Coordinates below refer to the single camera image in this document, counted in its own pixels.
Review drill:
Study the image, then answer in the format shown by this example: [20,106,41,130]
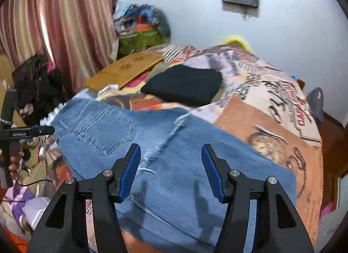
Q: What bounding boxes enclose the thin black cable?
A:
[13,178,55,187]

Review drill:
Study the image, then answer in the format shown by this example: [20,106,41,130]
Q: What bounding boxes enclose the grey backpack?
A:
[306,87,325,121]

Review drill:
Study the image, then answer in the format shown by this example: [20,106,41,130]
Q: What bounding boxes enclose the wooden lap desk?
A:
[82,52,164,90]

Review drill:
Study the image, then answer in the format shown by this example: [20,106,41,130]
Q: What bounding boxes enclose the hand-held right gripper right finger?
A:
[201,143,314,253]

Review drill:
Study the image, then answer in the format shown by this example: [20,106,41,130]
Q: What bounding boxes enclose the dark clothes pile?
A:
[12,54,68,123]

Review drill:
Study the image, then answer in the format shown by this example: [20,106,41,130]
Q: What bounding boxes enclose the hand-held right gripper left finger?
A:
[26,143,142,253]

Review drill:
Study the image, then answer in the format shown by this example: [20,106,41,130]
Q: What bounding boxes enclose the black folded pants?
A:
[140,64,223,107]

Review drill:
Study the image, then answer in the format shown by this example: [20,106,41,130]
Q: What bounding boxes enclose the yellow foam tube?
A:
[221,35,252,52]

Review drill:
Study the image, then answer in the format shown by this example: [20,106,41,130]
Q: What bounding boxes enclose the blue denim jeans pants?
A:
[50,98,297,253]

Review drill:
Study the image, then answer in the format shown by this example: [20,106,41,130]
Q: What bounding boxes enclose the printed blanket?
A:
[0,44,324,253]

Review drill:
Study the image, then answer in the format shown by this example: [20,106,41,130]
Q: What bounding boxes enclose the pink cloth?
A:
[320,203,333,217]

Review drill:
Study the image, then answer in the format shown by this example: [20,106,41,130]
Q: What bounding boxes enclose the person's left hand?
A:
[8,146,31,180]

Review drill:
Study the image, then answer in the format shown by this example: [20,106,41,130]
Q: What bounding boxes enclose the pile of mixed clothes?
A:
[113,0,172,39]

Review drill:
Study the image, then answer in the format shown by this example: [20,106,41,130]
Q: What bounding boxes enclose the green storage bag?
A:
[119,28,165,56]

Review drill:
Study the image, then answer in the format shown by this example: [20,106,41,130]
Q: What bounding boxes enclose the striped pink curtain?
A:
[0,0,124,96]

